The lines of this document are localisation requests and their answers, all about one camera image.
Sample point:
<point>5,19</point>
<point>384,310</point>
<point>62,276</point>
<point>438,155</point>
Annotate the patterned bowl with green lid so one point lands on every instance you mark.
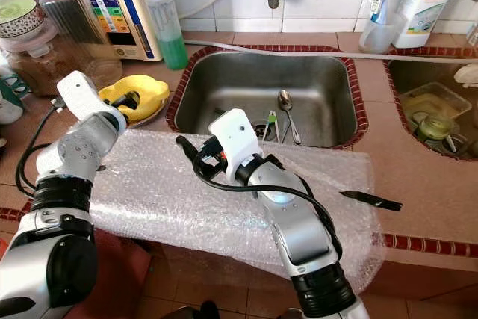
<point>19,13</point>

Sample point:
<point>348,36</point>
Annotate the cluttered steel sink basin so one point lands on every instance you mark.
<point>403,76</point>

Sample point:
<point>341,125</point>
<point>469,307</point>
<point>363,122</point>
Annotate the green dish soap bottle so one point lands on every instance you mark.
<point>173,50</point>

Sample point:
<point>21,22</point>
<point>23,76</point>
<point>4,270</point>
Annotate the large steel sink basin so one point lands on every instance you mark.
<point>224,84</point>

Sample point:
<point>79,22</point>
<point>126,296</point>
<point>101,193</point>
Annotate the clear rectangular plastic container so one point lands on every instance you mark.
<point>433,102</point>

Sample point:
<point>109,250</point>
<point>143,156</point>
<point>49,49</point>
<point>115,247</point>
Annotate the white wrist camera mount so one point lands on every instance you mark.
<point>233,132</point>
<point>82,93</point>

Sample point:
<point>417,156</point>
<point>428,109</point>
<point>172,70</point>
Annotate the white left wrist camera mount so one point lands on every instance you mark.
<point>82,93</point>

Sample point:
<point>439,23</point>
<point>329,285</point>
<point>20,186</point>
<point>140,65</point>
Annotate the white sink plug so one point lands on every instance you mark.
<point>470,74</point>

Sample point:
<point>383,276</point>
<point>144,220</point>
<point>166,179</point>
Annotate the white detergent bottle orange cap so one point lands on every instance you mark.
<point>427,5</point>

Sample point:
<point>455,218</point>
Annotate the cream and blue water ioniser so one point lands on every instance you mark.
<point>138,5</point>

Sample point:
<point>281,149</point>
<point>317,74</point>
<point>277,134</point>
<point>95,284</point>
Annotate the clear plastic cup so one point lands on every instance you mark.
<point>379,39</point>

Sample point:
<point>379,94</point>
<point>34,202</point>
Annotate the clear jar with orange lid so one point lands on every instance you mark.
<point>75,20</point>

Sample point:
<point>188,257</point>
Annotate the small clear glass cup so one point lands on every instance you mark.
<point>108,72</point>

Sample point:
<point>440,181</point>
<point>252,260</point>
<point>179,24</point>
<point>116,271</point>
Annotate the clear bubble wrap sheet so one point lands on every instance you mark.
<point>157,199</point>

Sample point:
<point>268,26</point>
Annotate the green-topped white tongs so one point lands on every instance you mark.
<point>271,121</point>

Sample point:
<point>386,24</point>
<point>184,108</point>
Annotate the white mug with green print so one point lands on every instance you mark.
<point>11,106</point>

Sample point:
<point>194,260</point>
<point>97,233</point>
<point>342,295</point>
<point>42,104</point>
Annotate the yellow plastic bowl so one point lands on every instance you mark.
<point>153,92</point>

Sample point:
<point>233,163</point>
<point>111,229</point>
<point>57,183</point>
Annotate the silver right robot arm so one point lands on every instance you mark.
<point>299,222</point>

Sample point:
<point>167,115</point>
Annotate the black left robot foot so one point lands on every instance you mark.
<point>194,311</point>

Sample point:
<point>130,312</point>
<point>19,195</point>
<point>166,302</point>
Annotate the dark red container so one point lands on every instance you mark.
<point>123,274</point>

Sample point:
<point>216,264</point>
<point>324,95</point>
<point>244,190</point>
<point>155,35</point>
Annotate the clear jar of brown powder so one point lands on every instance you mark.
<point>45,72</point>

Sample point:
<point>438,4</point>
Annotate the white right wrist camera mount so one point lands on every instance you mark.
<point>233,132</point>

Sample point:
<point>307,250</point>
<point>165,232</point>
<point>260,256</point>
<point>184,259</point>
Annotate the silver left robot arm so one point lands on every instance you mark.
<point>86,151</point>

